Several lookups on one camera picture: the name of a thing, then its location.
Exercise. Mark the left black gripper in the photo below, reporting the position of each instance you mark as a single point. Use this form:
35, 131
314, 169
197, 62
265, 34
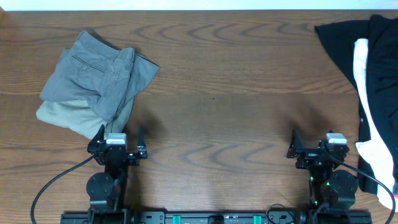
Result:
141, 152

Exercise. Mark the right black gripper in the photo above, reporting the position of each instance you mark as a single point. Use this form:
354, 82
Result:
310, 155

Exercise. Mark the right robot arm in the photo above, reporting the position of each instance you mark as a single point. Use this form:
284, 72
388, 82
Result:
330, 188

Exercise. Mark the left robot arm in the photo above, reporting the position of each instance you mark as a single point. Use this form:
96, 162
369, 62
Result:
106, 189

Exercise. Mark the beige folded shorts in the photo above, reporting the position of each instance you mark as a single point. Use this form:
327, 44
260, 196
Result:
78, 116

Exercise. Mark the grey folded shorts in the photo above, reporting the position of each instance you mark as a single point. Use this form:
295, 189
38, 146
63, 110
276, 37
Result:
100, 75

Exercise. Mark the white shirt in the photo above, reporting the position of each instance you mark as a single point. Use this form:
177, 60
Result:
374, 151

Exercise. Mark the black shirt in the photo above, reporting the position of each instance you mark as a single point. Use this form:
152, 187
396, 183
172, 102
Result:
381, 69

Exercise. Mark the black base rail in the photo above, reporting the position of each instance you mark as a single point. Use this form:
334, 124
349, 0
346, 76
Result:
273, 216

